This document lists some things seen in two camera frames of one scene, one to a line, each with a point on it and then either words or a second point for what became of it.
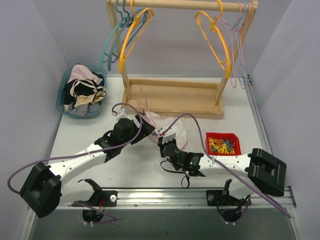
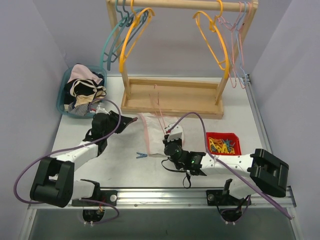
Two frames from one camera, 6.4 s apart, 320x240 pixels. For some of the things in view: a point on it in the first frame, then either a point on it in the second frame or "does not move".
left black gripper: x=145 y=125 -> x=116 y=122
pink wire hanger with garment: x=158 y=122 -> x=156 y=114
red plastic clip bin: x=222 y=143 does not move
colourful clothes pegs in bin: x=220 y=146 does not move
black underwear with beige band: x=88 y=92 does not move
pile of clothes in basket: x=83 y=91 does not move
